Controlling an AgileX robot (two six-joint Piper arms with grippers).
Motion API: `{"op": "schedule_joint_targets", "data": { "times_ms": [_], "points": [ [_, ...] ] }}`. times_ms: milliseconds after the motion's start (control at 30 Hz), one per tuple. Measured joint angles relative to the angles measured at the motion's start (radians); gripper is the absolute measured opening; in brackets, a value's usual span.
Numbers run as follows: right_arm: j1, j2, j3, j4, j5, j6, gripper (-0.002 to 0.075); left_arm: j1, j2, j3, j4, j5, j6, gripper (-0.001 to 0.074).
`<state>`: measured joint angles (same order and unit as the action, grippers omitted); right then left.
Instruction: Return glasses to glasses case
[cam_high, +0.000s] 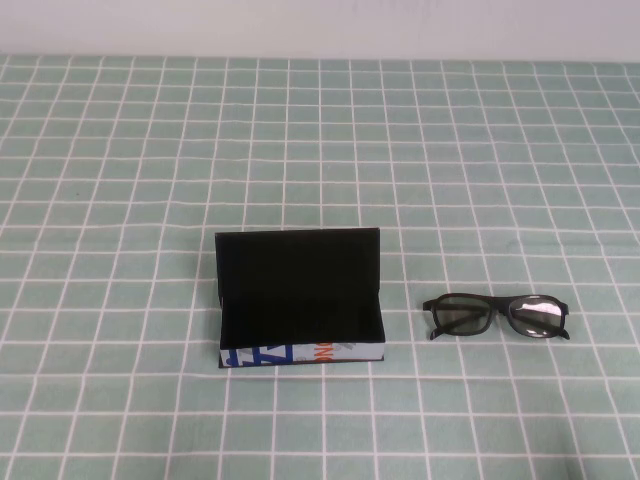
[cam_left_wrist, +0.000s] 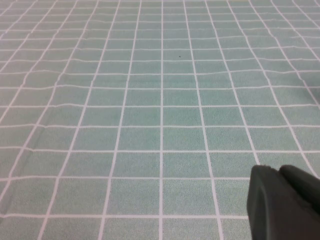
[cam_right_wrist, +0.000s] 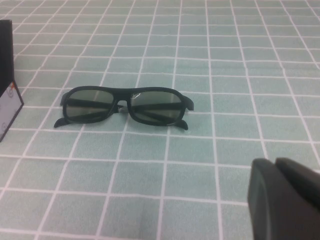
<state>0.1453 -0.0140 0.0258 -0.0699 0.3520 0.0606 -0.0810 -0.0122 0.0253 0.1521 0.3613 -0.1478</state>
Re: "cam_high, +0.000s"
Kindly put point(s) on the black printed glasses case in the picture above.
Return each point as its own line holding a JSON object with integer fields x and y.
{"x": 300, "y": 285}

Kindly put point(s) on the black framed glasses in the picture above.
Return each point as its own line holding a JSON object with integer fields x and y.
{"x": 501, "y": 302}

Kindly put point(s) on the green white checked tablecloth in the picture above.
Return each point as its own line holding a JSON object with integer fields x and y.
{"x": 150, "y": 200}

